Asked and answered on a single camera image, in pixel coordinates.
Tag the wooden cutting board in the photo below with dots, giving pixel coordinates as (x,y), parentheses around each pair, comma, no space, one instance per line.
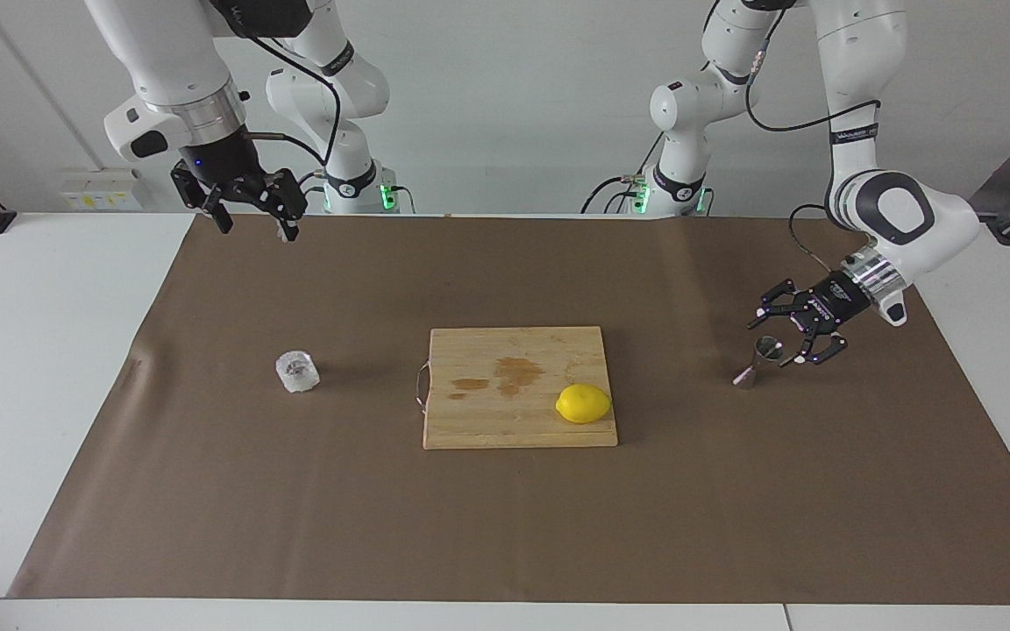
(496,421)

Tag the brown paper table mat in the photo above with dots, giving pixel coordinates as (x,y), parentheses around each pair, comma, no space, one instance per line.
(505,526)

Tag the small clear glass cup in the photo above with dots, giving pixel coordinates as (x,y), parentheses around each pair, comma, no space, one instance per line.
(297,372)

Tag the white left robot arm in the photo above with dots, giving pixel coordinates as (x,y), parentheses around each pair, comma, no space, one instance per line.
(895,210)

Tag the yellow lemon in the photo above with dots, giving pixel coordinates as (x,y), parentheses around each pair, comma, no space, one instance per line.
(584,403)

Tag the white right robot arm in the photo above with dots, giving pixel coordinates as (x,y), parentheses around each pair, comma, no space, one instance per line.
(172,53)

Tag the white wall socket panel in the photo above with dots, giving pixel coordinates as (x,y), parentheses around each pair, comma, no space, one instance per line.
(102,188)

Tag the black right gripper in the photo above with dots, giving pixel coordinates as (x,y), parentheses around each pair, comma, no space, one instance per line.
(229,158)

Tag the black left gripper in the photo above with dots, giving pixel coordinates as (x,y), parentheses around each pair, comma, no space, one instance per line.
(834,302)

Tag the steel double jigger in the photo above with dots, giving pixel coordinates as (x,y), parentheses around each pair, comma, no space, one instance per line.
(766,350)

